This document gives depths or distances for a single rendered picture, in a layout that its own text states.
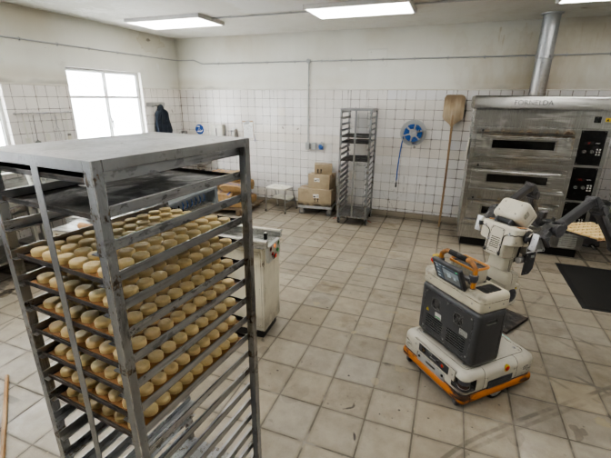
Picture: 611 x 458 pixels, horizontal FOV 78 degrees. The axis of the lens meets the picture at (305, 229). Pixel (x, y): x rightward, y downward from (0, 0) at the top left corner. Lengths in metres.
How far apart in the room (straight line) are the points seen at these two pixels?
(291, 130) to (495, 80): 3.33
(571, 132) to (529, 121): 0.48
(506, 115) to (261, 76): 4.09
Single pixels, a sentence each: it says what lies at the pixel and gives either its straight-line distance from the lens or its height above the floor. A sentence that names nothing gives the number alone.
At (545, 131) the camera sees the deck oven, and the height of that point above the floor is 1.60.
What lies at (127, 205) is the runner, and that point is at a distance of 1.12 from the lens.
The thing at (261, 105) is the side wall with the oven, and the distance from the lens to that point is 7.33.
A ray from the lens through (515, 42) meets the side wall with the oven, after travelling 6.61.
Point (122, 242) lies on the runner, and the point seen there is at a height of 1.59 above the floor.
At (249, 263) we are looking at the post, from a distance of 1.57.
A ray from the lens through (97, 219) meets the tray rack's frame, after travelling 1.04.
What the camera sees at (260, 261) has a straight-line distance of 3.03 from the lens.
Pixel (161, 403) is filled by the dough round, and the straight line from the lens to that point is 1.52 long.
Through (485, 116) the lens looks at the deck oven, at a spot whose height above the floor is 1.76.
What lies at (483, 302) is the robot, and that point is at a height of 0.79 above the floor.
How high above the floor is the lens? 1.96
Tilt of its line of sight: 19 degrees down
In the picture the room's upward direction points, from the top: straight up
